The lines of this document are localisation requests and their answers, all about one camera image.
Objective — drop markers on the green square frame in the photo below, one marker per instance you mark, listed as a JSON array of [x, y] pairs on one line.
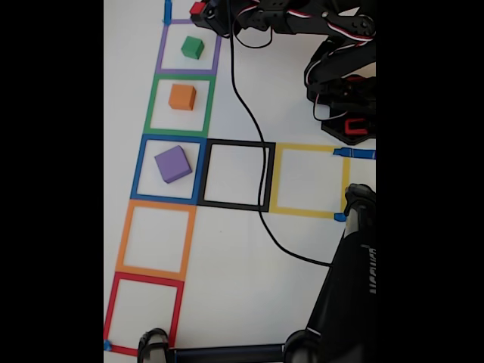
[[175, 132]]

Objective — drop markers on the black square frame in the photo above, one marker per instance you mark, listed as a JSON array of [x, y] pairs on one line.
[[234, 206]]

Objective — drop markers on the green square block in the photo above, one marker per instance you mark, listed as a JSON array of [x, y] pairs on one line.
[[191, 47]]

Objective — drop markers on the large purple square block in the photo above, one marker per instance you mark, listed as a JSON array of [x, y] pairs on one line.
[[172, 164]]

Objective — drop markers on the red square frame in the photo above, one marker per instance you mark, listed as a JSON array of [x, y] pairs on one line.
[[145, 279]]

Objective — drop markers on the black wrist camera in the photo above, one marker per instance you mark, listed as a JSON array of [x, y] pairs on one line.
[[215, 20]]

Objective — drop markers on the blue square frame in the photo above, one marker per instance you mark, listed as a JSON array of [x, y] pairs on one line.
[[166, 198]]

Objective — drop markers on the orange square frame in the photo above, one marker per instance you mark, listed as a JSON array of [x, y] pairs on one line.
[[151, 273]]

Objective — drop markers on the small red cube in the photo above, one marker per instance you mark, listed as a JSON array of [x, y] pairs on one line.
[[197, 8]]

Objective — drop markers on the blue tape strip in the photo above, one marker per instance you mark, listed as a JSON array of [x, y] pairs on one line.
[[359, 154], [339, 217], [168, 9], [107, 345]]

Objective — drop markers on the purple square frame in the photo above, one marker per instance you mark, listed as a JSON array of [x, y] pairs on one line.
[[187, 71]]

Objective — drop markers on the orange square block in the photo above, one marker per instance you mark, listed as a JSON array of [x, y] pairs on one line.
[[182, 96]]

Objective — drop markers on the black tripod stand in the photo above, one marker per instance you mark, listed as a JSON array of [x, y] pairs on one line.
[[340, 302]]

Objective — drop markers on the yellow square frame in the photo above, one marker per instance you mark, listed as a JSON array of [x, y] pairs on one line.
[[302, 213]]

